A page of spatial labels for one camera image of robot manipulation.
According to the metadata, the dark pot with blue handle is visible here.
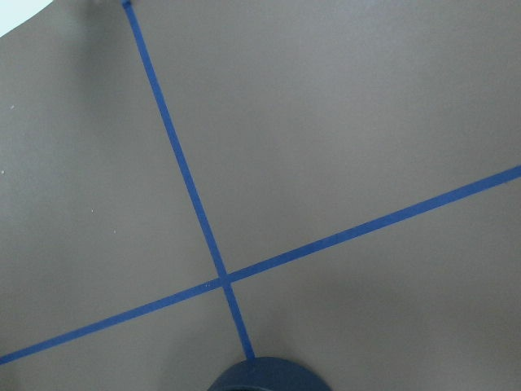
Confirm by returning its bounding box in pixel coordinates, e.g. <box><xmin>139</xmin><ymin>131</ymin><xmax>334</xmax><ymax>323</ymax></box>
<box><xmin>208</xmin><ymin>357</ymin><xmax>331</xmax><ymax>391</ymax></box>

